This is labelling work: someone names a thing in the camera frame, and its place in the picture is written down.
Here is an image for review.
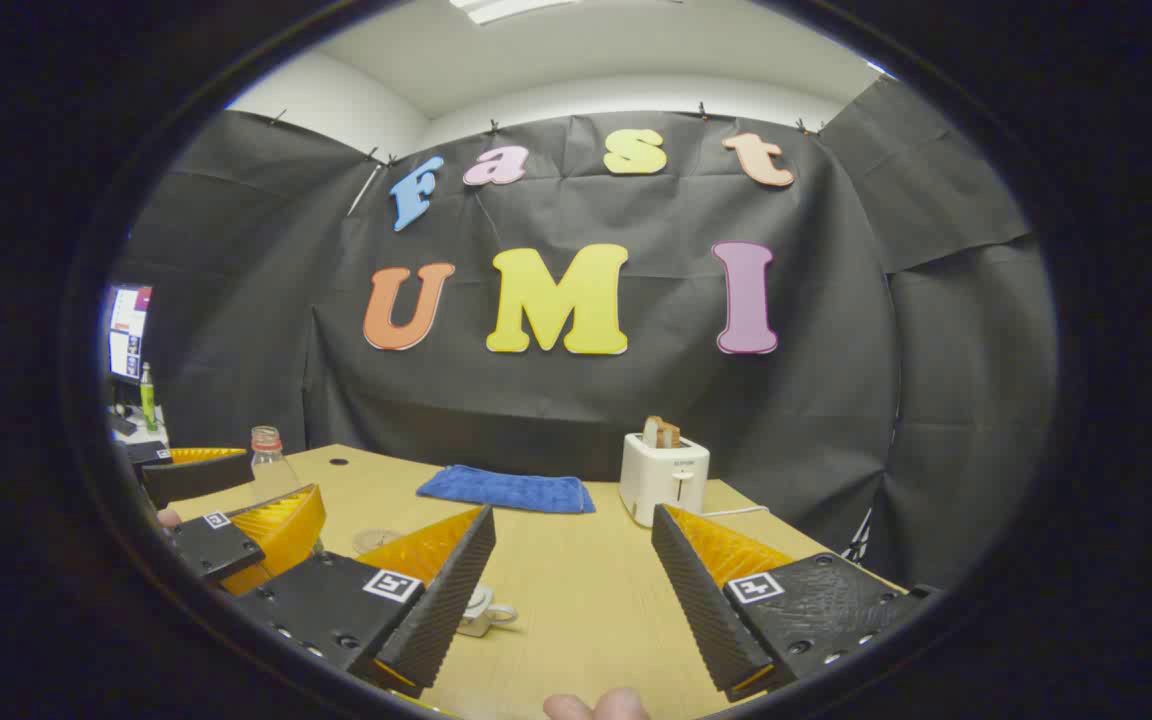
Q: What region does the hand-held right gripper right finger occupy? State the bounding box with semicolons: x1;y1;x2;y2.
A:
651;503;937;703

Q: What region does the white floral teacup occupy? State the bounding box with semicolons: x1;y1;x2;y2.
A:
456;585;519;639

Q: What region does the white toaster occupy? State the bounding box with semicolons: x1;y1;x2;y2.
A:
619;432;711;529

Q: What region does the white desk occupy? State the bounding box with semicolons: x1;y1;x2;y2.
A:
114;405;170;448

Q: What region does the computer monitor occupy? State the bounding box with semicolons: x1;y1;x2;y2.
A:
106;283;154;386

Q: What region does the ceiling light panel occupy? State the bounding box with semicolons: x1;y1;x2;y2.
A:
451;0;582;24

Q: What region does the blue folded towel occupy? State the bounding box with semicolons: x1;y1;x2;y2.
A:
416;465;597;515

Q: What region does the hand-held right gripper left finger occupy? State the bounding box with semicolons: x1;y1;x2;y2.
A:
234;503;497;699

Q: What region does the clear plastic water bottle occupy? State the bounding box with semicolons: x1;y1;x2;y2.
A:
250;425;305;501

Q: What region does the black backdrop cloth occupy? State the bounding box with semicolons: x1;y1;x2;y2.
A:
116;75;1057;591

